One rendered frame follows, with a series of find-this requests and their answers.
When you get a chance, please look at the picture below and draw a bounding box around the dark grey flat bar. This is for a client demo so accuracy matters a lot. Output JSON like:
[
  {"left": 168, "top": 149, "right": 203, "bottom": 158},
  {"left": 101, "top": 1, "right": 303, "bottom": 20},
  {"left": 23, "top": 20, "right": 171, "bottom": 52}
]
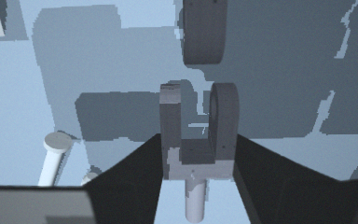
[{"left": 183, "top": 0, "right": 227, "bottom": 65}]

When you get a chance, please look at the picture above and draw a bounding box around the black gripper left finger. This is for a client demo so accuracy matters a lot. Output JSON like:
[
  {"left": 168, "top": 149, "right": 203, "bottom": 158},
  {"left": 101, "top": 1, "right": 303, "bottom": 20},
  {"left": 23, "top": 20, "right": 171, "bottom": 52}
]
[{"left": 0, "top": 133, "right": 163, "bottom": 224}]

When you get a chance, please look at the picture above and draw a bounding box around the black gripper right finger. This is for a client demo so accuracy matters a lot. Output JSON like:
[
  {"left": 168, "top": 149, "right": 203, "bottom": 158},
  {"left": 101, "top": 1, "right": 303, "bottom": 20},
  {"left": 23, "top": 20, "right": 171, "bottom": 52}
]
[{"left": 232, "top": 134, "right": 358, "bottom": 224}]

